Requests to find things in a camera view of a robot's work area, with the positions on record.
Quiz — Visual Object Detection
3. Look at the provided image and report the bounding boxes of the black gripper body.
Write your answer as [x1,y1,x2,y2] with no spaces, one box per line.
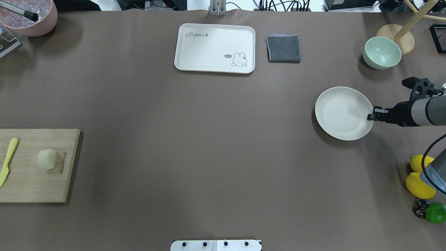
[384,101,414,127]

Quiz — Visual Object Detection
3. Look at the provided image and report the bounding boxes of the cream round plate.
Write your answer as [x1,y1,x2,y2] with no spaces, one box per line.
[314,87,374,141]

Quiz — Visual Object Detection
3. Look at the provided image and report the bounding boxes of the pale round bun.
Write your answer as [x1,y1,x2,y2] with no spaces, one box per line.
[37,149,57,170]

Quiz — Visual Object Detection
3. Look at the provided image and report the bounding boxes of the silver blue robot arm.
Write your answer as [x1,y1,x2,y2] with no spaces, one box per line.
[366,95,445,195]

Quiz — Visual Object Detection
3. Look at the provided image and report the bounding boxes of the cream rabbit tray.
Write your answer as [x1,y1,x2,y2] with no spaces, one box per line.
[174,23,255,74]

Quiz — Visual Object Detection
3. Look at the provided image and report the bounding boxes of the yellow lemon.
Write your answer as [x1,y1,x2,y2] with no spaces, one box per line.
[405,173,436,199]
[409,154,434,173]

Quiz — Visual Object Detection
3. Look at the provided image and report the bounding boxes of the mint green bowl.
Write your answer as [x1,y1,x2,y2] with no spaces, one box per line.
[362,37,402,70]

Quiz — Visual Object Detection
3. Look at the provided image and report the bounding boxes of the wooden cup tree stand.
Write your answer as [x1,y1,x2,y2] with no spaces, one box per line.
[376,0,445,55]

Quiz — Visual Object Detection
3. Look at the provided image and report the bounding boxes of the dark cherries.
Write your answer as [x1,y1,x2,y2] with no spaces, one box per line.
[413,199,429,218]

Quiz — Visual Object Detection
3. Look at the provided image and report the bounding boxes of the green lime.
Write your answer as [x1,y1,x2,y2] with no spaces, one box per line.
[425,202,446,224]

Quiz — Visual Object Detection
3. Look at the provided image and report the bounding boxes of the folded grey cloth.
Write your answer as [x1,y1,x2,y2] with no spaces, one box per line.
[266,33,301,63]

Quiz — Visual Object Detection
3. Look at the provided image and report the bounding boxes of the pink bowl with ice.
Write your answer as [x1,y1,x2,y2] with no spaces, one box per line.
[0,0,58,37]

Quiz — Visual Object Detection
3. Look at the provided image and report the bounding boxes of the wooden cutting board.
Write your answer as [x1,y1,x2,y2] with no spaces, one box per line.
[0,129,80,203]

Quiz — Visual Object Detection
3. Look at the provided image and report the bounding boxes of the white cup rack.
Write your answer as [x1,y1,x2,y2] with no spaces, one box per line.
[0,25,21,58]

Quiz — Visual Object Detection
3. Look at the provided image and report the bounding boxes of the yellow plastic knife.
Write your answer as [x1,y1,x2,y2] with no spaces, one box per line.
[0,138,19,187]

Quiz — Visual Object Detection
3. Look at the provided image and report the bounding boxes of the aluminium frame post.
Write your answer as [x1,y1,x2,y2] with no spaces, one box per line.
[209,0,227,16]

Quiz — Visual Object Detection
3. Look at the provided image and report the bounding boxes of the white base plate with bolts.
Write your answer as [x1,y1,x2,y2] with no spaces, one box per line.
[170,239,262,251]

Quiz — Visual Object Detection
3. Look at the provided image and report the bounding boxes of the black metal ice scoop handle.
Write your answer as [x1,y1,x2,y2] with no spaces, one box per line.
[0,0,39,22]

